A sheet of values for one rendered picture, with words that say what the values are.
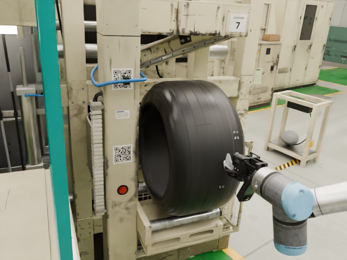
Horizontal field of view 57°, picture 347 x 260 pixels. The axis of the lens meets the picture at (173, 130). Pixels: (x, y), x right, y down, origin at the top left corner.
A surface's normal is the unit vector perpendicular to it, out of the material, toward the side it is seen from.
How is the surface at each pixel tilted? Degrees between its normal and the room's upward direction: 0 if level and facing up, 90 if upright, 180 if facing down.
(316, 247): 0
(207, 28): 90
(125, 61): 90
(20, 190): 0
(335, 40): 90
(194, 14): 90
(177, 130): 62
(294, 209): 78
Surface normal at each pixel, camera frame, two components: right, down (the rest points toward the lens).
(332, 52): -0.80, 0.18
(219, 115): 0.30, -0.41
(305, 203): 0.37, 0.16
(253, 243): 0.06, -0.93
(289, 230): -0.33, 0.34
